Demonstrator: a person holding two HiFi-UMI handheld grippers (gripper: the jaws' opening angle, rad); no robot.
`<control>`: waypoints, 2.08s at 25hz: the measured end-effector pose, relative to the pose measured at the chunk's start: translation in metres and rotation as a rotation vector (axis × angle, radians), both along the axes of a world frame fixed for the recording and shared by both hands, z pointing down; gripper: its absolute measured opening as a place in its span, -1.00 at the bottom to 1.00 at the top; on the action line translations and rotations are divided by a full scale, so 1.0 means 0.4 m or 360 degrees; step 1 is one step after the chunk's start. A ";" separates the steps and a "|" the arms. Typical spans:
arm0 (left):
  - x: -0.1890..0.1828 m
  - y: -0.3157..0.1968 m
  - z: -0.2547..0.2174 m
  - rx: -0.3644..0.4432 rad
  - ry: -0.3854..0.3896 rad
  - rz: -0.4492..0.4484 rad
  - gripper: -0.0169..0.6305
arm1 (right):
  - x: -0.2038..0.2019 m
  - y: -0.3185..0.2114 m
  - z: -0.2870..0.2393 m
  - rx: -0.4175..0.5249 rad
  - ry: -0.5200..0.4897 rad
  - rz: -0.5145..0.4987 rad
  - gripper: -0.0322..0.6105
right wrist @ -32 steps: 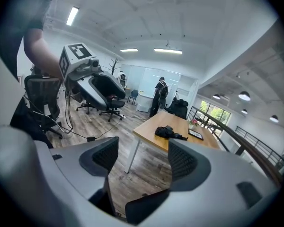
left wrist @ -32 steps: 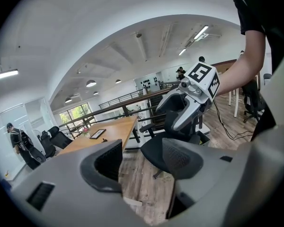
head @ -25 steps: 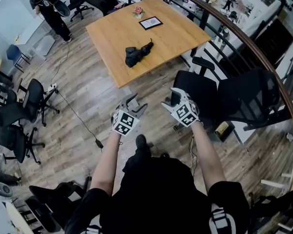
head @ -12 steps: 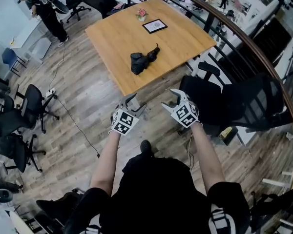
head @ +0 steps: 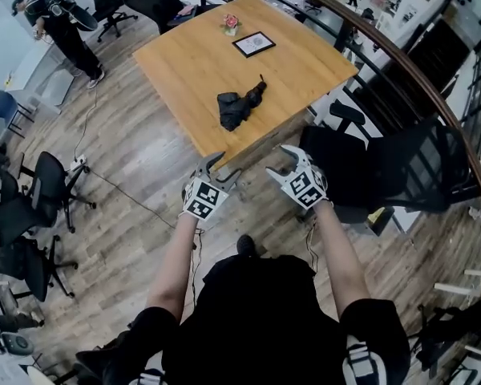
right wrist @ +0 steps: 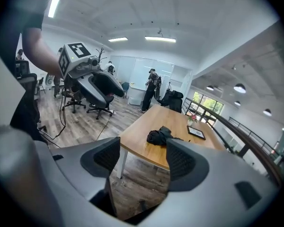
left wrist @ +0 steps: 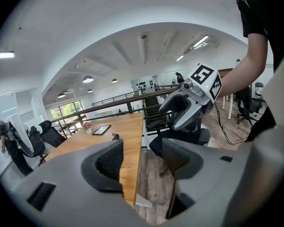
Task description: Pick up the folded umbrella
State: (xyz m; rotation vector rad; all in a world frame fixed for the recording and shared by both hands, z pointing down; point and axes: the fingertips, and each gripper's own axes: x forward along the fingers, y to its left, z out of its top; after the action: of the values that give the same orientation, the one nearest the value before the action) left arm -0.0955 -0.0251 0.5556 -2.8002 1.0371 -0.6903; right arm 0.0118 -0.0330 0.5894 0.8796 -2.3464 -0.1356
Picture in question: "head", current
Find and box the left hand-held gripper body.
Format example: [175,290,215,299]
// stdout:
[178,176,230,221]

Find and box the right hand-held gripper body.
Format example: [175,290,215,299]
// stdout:
[279,153,333,211]

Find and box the black umbrella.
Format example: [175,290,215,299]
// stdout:
[216,74,269,132]

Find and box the person's left forearm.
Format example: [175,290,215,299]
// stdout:
[145,213,206,325]

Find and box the person's right forearm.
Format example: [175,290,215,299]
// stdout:
[312,200,372,321]

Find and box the person's black shoe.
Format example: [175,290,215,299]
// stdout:
[236,234,257,258]

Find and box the large black mesh office chair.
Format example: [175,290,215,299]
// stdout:
[298,99,481,225]

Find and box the person's black clothing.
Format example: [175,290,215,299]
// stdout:
[75,253,412,385]

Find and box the pink flower in pot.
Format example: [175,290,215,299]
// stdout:
[220,13,243,37]

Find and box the white desk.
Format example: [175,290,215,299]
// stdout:
[2,41,75,116]

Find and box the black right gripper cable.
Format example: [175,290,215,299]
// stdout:
[305,213,321,273]

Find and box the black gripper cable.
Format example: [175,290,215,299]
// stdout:
[305,213,321,273]
[189,229,204,309]

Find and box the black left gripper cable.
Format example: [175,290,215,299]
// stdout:
[189,229,204,309]

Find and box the black floor cable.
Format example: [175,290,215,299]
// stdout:
[85,165,178,230]

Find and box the black picture frame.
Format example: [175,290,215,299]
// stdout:
[232,31,277,59]

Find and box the white floor cable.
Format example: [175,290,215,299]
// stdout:
[72,87,99,160]

